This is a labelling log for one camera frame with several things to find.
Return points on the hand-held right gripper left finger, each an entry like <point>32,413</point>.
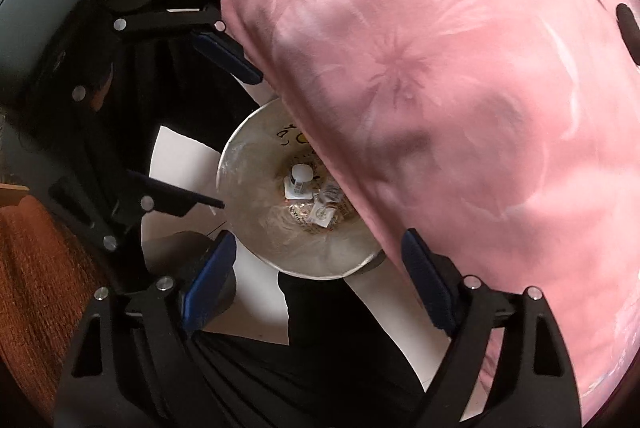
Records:
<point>212,275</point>

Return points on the black rounded object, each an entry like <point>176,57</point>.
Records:
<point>629,31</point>

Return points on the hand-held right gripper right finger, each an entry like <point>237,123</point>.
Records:
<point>427,275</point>

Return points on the white small packet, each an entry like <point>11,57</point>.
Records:
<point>299,180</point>

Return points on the crumpled printed wrapper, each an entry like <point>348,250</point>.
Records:
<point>325,208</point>

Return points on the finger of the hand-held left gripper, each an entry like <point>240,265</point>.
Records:
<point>165,195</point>
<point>227,56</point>

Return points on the pink floral bedsheet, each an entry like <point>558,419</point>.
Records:
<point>425,83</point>

